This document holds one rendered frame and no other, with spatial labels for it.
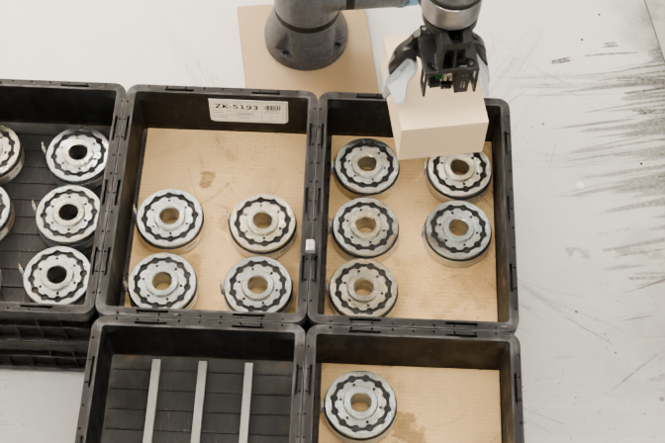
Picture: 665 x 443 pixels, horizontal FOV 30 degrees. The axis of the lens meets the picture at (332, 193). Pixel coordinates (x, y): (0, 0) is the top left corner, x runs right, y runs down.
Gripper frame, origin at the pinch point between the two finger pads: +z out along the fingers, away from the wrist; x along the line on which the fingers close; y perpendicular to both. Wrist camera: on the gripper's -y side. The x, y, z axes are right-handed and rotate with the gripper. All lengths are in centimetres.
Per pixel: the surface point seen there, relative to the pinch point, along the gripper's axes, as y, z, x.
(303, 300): 22.3, 17.3, -21.1
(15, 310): 19, 17, -61
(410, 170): -3.2, 27.4, -0.8
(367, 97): -11.6, 17.8, -7.0
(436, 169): -1.1, 24.4, 2.9
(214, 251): 7.7, 27.4, -33.2
